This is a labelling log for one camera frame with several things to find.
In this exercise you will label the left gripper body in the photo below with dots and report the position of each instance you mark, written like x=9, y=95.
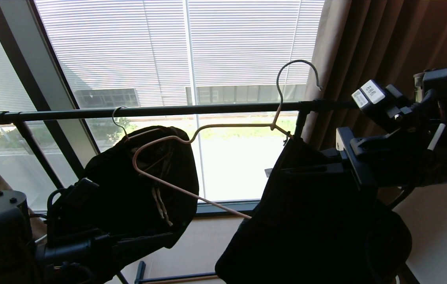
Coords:
x=77, y=256

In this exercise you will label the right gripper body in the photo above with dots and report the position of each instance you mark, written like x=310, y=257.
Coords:
x=389, y=171

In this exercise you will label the black garment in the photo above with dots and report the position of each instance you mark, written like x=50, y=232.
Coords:
x=306, y=228

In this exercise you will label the pink clothes hanger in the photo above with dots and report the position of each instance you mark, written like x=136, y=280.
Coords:
x=113, y=117
x=239, y=125

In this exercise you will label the black clothes rack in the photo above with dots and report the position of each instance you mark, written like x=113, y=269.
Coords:
x=168, y=111

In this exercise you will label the window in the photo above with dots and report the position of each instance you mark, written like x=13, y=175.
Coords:
x=128, y=51

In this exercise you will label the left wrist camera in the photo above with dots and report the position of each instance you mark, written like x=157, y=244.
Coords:
x=83, y=193

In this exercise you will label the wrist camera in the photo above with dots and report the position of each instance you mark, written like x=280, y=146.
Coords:
x=381, y=106
x=83, y=193

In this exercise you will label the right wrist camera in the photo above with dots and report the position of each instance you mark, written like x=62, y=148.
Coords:
x=381, y=106

